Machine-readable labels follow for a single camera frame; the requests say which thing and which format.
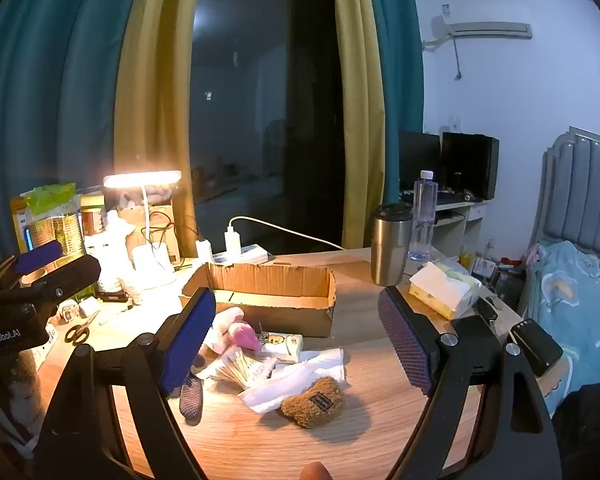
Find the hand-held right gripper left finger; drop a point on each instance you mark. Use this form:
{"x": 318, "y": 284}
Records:
{"x": 190, "y": 340}

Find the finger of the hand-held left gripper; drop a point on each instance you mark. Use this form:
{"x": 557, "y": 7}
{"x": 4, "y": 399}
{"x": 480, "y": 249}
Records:
{"x": 72, "y": 275}
{"x": 40, "y": 257}

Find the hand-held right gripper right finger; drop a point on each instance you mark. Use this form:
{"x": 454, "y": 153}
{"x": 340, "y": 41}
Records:
{"x": 407, "y": 345}

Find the white and pink soft toy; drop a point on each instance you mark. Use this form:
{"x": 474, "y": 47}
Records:
{"x": 220, "y": 322}

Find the pink plush toy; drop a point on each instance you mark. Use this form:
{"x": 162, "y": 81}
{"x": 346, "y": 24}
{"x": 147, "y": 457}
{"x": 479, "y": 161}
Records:
{"x": 245, "y": 336}

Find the clear bag of cotton swabs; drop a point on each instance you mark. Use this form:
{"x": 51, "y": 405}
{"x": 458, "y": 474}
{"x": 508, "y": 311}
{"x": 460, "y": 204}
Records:
{"x": 240, "y": 370}

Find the dark dotted sock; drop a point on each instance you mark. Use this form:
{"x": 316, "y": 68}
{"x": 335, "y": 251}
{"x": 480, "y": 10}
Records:
{"x": 192, "y": 400}

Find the cardboard box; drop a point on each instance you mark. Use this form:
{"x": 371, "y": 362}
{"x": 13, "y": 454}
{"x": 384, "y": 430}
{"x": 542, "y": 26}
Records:
{"x": 280, "y": 310}

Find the cartoon print tissue packet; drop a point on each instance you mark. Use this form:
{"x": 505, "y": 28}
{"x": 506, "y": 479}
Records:
{"x": 285, "y": 346}

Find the white paper towel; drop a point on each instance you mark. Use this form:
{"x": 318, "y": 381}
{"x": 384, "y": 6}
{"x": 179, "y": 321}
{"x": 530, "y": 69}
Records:
{"x": 300, "y": 370}

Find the brown plush toy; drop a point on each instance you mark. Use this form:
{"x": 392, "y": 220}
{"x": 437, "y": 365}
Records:
{"x": 312, "y": 402}

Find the person's left forearm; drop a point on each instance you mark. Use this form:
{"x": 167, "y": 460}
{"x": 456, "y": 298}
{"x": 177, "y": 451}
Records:
{"x": 15, "y": 405}

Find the person's right hand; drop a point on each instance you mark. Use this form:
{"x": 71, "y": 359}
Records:
{"x": 314, "y": 472}

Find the gold patterned can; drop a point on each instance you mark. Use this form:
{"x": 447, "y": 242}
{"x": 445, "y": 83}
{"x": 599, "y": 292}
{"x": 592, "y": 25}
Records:
{"x": 62, "y": 234}

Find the white plug adapter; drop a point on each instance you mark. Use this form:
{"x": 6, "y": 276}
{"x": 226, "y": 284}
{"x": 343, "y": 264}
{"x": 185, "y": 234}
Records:
{"x": 75, "y": 309}

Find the yellow package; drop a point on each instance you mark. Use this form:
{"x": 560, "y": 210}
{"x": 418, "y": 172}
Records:
{"x": 17, "y": 220}

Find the red label jar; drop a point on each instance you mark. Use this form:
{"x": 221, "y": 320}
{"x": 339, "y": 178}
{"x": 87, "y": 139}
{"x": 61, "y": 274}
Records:
{"x": 92, "y": 220}

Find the green packet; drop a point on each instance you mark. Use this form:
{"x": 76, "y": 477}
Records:
{"x": 50, "y": 196}

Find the yellow tissue pack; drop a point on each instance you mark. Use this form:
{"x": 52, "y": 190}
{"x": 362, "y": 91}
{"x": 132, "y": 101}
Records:
{"x": 445, "y": 290}

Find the black key fob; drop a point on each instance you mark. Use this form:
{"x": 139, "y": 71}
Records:
{"x": 486, "y": 308}

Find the small white charger plug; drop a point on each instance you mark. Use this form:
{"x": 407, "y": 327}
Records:
{"x": 203, "y": 251}

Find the stainless steel tumbler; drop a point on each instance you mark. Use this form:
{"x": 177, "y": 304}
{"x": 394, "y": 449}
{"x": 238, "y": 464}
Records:
{"x": 390, "y": 250}

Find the white power strip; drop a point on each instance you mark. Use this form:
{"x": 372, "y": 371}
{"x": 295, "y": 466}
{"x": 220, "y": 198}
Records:
{"x": 250, "y": 253}

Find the white desk lamp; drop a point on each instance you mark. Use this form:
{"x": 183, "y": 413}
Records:
{"x": 140, "y": 179}

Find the white computer desk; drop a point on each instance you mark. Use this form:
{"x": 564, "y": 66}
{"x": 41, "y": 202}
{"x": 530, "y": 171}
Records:
{"x": 472, "y": 230}

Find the clear plastic water bottle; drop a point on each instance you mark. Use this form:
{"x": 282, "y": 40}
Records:
{"x": 424, "y": 210}

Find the teal curtain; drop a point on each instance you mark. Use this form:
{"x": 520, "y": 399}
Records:
{"x": 55, "y": 85}
{"x": 402, "y": 85}

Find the blue printed blanket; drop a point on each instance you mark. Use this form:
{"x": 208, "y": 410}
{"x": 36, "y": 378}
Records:
{"x": 580, "y": 310}

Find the black monitor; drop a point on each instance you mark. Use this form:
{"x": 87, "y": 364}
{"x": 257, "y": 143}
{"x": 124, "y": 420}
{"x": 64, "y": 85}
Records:
{"x": 420, "y": 160}
{"x": 470, "y": 165}

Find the dark cloth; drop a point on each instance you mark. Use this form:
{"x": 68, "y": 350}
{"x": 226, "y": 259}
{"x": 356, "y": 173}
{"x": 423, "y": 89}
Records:
{"x": 590, "y": 430}

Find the yellow curtain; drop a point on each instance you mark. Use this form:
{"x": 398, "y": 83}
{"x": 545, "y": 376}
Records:
{"x": 360, "y": 110}
{"x": 155, "y": 85}

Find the grey padded headboard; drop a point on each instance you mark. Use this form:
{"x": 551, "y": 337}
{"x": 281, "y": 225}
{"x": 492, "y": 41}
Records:
{"x": 580, "y": 190}

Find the dark glass door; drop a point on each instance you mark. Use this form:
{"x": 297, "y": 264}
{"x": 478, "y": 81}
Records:
{"x": 265, "y": 110}

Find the white air conditioner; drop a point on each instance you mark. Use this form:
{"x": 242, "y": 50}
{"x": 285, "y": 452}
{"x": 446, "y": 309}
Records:
{"x": 490, "y": 29}

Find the white wall socket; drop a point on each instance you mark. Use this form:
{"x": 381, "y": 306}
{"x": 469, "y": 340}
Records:
{"x": 453, "y": 123}

